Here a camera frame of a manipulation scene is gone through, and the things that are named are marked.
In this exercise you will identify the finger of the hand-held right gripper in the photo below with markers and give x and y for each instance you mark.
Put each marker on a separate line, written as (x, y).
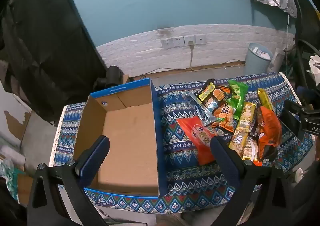
(290, 122)

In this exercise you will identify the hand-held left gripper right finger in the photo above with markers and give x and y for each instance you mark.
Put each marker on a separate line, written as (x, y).
(222, 153)

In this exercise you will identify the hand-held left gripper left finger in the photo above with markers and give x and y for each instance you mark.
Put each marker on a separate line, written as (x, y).
(96, 161)

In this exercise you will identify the glossy orange snack packet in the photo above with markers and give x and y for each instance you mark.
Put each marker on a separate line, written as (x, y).
(268, 136)

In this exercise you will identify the red snack packet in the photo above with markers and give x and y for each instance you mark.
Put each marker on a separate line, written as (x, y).
(197, 136)

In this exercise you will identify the long yellow snack packet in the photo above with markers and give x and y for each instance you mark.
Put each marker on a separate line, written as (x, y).
(243, 128)

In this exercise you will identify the gold snack packet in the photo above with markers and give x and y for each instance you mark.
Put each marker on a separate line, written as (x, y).
(264, 99)

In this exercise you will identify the orange patterned snack packet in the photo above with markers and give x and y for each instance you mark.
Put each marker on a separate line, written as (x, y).
(225, 117)

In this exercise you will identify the blue cardboard box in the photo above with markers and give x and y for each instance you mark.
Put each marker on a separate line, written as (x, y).
(130, 141)

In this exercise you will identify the silver foil snack packet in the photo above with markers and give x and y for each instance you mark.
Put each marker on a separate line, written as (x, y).
(201, 113)

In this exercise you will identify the clear nut snack packet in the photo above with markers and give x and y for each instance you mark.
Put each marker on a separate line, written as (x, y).
(250, 149)

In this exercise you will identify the blue patterned tablecloth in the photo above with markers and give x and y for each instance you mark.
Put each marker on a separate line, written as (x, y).
(190, 173)

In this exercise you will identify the white round cap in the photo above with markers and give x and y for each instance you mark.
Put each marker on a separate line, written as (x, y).
(299, 175)

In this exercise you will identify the burger print snack packet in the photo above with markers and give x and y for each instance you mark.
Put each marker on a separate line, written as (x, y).
(216, 98)

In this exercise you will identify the green snack packet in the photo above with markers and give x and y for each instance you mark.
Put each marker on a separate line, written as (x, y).
(237, 96)

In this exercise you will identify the white plastic container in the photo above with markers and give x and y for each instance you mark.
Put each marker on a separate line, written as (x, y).
(277, 61)

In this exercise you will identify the black and yellow snack packet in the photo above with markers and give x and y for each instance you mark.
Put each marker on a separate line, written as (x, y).
(206, 92)

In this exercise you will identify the grey trash bin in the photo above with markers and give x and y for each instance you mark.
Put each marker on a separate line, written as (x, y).
(256, 63)

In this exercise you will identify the black chair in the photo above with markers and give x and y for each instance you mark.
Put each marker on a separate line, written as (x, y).
(300, 48)

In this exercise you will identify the brown cardboard piece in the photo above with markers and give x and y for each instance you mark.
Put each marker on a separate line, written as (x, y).
(25, 188)

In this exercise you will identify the black cylinder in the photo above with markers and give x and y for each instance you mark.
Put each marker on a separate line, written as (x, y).
(115, 74)

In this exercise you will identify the large black board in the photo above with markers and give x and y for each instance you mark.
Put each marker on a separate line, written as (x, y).
(45, 48)

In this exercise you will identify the white wall socket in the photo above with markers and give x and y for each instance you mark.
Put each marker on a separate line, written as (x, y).
(178, 41)
(187, 38)
(166, 43)
(201, 39)

